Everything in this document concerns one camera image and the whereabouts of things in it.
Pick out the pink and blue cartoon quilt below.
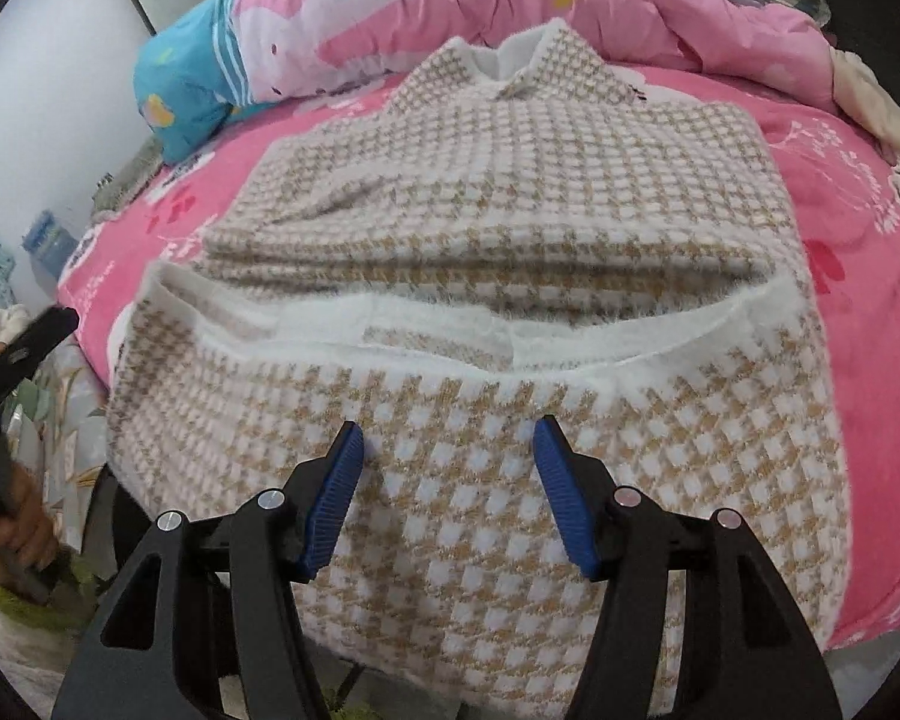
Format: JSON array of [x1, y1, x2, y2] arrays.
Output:
[[135, 0, 841, 166]]

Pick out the beige garment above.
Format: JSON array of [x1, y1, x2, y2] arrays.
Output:
[[832, 52, 900, 162]]

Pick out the person's left hand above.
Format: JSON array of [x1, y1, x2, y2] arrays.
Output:
[[0, 463, 59, 572]]

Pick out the grey floral bed skirt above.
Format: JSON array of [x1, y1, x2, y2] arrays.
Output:
[[7, 345, 121, 563]]

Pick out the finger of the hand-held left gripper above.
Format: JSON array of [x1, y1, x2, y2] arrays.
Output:
[[0, 306, 81, 421]]

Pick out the beige houndstooth knit coat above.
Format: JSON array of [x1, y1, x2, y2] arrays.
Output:
[[105, 19, 852, 698]]

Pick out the blue plastic container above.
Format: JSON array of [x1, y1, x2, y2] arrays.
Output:
[[21, 210, 80, 275]]

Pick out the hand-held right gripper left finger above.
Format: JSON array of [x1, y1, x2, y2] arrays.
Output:
[[51, 420, 366, 720]]

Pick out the pink floral blanket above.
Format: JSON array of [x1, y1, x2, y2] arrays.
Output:
[[56, 64, 900, 650]]

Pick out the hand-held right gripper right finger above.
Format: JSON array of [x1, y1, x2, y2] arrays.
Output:
[[532, 414, 845, 720]]

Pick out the green patterned cloth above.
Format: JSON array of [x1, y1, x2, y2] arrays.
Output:
[[90, 139, 166, 215]]

